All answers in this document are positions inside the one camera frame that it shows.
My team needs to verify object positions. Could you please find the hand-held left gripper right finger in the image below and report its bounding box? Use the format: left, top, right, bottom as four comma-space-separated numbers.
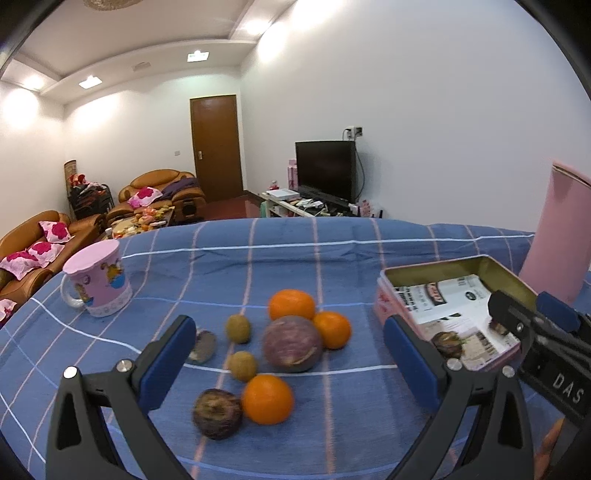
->
382, 316, 535, 480

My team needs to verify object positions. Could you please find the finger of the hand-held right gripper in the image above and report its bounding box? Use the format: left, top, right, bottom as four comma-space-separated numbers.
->
488, 290, 591, 370
536, 291, 591, 352

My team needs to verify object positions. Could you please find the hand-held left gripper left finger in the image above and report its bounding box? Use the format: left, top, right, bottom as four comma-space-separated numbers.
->
46, 315, 198, 480

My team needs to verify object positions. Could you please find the pink tin box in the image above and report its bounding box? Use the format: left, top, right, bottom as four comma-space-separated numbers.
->
375, 254, 541, 372

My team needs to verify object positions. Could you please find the small green-brown kiwi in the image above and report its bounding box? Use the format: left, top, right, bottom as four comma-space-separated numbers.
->
228, 351, 258, 382
225, 314, 252, 344

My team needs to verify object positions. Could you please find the orange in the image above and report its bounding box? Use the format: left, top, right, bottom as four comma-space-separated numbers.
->
269, 289, 317, 321
313, 311, 352, 350
241, 374, 295, 425

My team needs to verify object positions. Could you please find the large purple round fruit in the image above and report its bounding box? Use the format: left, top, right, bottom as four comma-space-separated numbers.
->
262, 315, 324, 374

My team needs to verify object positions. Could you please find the person's right hand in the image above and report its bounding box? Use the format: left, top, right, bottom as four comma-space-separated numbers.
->
534, 416, 570, 480

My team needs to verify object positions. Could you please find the newspaper sheet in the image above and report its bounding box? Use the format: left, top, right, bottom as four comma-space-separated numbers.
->
392, 274, 522, 370

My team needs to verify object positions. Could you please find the tall pink container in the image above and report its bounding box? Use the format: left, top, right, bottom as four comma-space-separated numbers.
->
519, 159, 591, 305

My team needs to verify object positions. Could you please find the pink lidded mug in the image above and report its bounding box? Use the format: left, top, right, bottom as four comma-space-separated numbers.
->
61, 239, 133, 318

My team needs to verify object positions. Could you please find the blue checked blanket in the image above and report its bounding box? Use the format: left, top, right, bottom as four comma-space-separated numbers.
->
0, 217, 591, 480

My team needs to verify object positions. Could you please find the cluttered coffee table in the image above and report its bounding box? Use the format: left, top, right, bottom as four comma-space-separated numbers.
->
99, 205, 176, 241

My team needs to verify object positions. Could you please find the brown leather sofa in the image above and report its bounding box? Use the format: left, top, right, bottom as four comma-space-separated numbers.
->
0, 210, 107, 319
106, 170, 206, 222

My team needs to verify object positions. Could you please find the pink flowered pillow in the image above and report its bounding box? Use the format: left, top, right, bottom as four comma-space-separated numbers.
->
28, 241, 65, 267
39, 220, 75, 243
0, 253, 40, 280
128, 187, 163, 209

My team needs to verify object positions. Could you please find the purple cloth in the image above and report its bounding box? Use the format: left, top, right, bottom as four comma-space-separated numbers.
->
161, 178, 201, 200

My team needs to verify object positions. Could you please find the black storage rack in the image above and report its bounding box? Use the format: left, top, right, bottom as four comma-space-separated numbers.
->
68, 182, 115, 220

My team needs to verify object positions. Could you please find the white television stand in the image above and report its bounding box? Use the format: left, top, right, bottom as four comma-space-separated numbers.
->
259, 187, 370, 220

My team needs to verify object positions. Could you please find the black television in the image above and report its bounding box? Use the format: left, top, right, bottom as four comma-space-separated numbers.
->
295, 141, 357, 203

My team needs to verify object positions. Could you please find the brown wooden door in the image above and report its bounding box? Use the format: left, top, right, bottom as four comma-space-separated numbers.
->
189, 95, 244, 202

